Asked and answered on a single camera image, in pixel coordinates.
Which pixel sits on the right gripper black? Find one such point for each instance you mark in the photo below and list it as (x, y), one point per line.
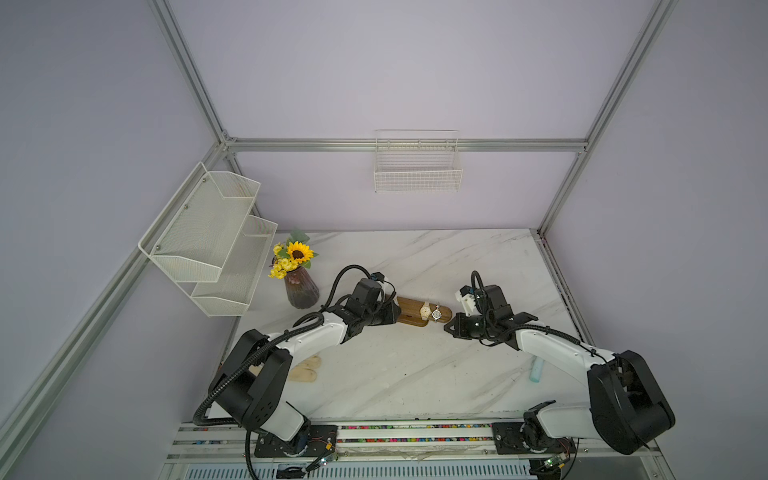
(460, 331)

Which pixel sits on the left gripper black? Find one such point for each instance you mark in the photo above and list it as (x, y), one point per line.
(390, 316)

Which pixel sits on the wooden watch stand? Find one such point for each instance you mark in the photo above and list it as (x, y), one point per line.
(410, 313)

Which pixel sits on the cream strap wrist watch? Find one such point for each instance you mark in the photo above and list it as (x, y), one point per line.
(425, 311)

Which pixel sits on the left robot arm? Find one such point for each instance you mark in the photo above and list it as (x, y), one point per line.
(247, 389)

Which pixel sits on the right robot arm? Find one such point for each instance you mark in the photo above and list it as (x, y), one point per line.
(625, 406)

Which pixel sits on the purple glass vase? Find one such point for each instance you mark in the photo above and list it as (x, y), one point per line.
(301, 290)

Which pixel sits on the yellow sunflower bouquet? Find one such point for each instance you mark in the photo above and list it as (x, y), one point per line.
(291, 255)

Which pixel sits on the lower white mesh shelf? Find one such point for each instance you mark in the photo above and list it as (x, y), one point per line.
(232, 294)

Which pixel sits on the white mesh shelf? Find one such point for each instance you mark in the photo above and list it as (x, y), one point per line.
(232, 294)
(194, 235)

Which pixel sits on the upper white mesh shelf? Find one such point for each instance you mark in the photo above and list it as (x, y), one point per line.
(194, 235)

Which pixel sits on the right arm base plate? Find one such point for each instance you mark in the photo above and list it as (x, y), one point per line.
(510, 439)

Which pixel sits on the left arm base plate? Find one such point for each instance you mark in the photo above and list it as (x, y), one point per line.
(309, 442)

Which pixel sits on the white perforated cable tray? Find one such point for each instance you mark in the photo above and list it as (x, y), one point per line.
(450, 469)

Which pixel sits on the white wire wall basket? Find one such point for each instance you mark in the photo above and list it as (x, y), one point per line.
(417, 161)

